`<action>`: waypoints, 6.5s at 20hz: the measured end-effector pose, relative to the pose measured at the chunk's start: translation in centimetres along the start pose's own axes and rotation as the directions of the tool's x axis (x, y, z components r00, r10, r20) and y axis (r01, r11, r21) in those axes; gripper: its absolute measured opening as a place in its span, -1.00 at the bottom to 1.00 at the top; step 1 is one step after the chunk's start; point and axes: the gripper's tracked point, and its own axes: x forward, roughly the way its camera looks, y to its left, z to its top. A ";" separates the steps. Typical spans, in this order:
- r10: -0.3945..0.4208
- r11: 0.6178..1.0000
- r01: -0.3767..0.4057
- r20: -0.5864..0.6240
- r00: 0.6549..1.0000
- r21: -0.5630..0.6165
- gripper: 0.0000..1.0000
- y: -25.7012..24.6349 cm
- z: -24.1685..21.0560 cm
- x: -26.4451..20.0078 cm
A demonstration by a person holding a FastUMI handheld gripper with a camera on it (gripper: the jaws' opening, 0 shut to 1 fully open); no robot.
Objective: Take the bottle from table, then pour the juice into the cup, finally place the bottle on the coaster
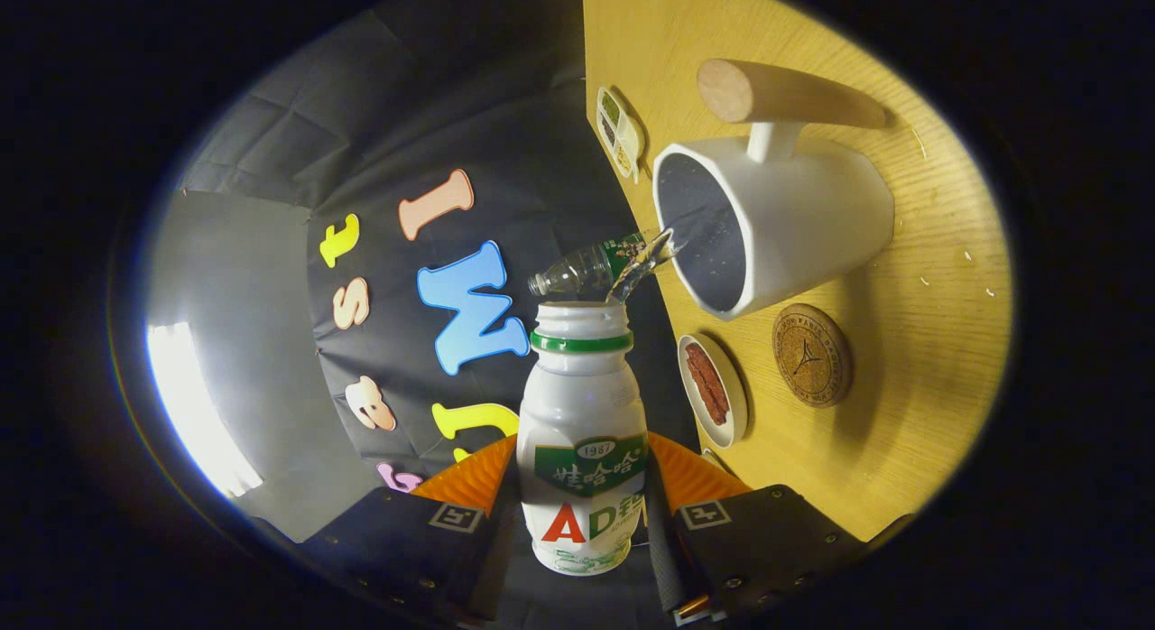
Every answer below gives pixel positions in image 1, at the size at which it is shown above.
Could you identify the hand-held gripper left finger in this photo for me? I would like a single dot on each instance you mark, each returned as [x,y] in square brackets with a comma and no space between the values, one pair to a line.
[406,540]

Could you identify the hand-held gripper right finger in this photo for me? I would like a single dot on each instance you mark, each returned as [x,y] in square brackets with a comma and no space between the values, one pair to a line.
[767,540]

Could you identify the round cork coaster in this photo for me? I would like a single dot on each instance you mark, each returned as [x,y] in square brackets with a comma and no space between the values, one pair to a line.
[812,355]

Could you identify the white juice bottle green label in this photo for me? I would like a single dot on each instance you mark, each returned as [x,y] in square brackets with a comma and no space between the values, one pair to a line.
[577,404]

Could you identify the clear plastic water bottle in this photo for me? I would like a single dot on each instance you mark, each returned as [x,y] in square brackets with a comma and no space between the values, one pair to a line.
[577,269]

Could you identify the round grey plate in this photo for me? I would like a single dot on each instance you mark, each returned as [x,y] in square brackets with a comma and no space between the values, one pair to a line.
[735,395]

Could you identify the red meat slice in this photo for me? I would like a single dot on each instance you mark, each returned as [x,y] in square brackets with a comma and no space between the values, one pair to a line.
[699,377]
[717,400]

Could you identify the wooden table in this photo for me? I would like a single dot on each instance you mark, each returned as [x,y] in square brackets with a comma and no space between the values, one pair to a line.
[902,431]

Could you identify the white divided dish with beans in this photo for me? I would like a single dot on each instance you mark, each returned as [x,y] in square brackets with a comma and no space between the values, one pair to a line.
[623,143]

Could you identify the black backdrop cloth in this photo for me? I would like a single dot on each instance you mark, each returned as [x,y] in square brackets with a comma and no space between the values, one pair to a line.
[388,115]

